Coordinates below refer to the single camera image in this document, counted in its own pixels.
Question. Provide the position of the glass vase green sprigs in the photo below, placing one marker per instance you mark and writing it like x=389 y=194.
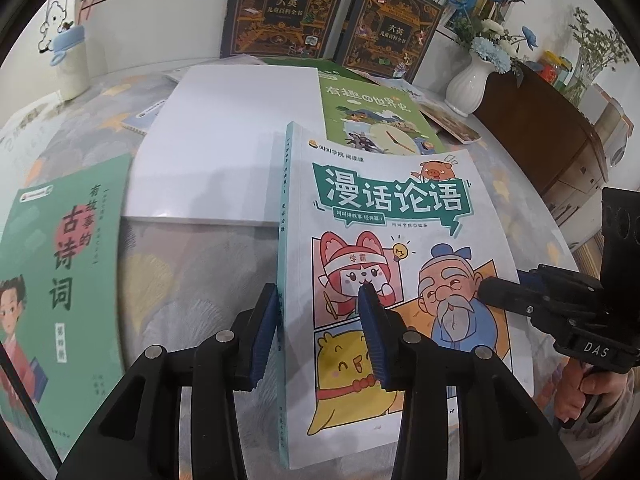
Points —
x=585 y=80

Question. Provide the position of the white ribbed vase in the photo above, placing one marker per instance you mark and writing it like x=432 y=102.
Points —
x=467 y=85

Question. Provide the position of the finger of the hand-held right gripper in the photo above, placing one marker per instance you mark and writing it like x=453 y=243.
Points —
x=505 y=296
x=560 y=282

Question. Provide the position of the person's right forearm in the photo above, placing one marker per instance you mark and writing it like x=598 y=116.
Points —
x=595 y=447

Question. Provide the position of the blue white artificial flowers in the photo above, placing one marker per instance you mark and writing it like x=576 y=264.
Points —
x=492 y=45

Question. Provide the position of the thin book brown picture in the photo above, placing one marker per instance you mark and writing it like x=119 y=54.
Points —
x=455 y=122

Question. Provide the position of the dark ornate encyclopedia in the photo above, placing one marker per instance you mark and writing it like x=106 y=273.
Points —
x=285 y=5
x=390 y=30

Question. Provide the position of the white bottle blue lid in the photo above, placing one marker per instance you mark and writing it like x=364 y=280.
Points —
x=72 y=70

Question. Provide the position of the teal poetry book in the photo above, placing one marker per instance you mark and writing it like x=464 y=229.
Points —
x=60 y=260

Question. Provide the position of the pale stacked boxes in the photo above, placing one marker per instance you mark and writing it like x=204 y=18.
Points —
x=612 y=125

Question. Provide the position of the plain white book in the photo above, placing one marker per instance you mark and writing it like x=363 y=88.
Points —
x=215 y=135

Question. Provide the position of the person's right hand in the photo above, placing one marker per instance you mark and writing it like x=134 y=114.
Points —
x=567 y=390

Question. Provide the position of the light green illustrated book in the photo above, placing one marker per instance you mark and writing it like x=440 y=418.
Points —
x=360 y=105

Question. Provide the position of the colourful storage jar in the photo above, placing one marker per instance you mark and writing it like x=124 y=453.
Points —
x=552 y=67

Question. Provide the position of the white cartoon comic book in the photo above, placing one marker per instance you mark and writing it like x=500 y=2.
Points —
x=400 y=240

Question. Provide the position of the bear wall sticker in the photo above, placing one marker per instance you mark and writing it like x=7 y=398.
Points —
x=52 y=17

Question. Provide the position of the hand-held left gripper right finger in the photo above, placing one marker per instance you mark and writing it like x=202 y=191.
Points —
x=372 y=332

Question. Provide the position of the blue spiral notebook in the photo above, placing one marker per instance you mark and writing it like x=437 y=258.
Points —
x=142 y=119

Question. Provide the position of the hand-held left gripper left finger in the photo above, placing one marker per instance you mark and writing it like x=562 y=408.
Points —
x=265 y=332

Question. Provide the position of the brown wooden cabinet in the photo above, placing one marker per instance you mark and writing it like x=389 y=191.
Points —
x=540 y=130

